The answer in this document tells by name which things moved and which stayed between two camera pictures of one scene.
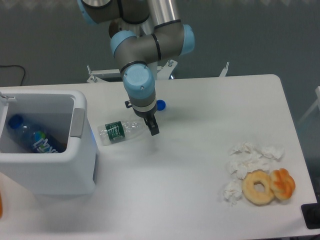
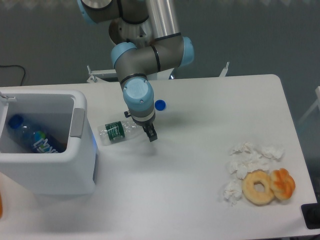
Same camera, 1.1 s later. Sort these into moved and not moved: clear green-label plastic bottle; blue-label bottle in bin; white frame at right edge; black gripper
Moved: black gripper
Not moved: white frame at right edge; blue-label bottle in bin; clear green-label plastic bottle
